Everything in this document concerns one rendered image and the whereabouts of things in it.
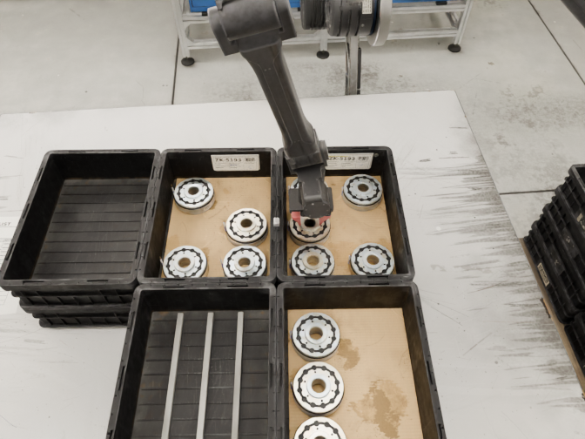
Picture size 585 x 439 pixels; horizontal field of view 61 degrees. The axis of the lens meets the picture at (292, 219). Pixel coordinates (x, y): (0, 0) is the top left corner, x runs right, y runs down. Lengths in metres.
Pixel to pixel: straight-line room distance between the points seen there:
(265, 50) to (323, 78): 2.30
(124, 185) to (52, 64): 2.11
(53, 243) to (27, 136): 0.60
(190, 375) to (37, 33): 3.00
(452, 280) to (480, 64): 2.13
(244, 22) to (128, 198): 0.79
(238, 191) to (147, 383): 0.54
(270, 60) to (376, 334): 0.64
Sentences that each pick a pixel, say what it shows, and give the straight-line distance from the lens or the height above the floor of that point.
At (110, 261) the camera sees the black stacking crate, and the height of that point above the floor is 0.83.
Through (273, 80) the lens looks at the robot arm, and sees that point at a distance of 0.79.
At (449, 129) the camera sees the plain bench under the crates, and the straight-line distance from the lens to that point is 1.76.
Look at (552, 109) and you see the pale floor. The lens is 3.17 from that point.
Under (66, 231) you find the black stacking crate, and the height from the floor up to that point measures 0.83.
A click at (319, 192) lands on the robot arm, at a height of 1.09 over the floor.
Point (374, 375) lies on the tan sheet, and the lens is 1.09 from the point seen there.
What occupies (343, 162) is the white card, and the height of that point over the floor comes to 0.89.
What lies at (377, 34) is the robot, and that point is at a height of 1.11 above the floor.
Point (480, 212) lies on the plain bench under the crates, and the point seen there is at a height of 0.70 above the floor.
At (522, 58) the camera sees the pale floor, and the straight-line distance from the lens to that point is 3.48.
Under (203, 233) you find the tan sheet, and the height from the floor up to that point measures 0.83.
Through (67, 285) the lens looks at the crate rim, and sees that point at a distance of 1.16.
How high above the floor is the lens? 1.85
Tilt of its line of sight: 54 degrees down
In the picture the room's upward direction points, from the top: straight up
